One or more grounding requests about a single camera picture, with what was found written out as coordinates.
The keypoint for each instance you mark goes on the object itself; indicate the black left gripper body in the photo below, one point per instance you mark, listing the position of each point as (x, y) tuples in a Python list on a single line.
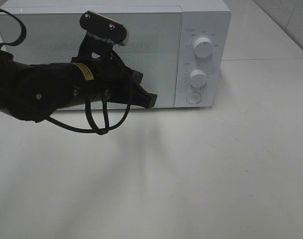
[(99, 65)]

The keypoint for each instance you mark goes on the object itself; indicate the white microwave door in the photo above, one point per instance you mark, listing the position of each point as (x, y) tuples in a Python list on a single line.
[(152, 48)]

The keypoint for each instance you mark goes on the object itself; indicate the white timer knob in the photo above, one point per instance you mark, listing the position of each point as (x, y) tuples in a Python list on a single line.
[(198, 78)]

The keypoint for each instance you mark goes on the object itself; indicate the round door release button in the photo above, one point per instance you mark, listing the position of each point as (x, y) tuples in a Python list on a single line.
[(193, 98)]

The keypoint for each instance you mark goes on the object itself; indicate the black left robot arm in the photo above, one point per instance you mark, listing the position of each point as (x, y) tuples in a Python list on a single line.
[(33, 92)]

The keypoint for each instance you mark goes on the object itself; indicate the white microwave oven body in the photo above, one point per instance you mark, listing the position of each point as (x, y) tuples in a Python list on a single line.
[(199, 18)]

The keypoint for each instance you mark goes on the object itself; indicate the white upper power knob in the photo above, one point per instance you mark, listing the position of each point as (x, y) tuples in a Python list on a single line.
[(202, 47)]

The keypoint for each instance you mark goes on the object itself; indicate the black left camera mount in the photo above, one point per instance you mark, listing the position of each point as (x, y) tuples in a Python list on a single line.
[(133, 94)]

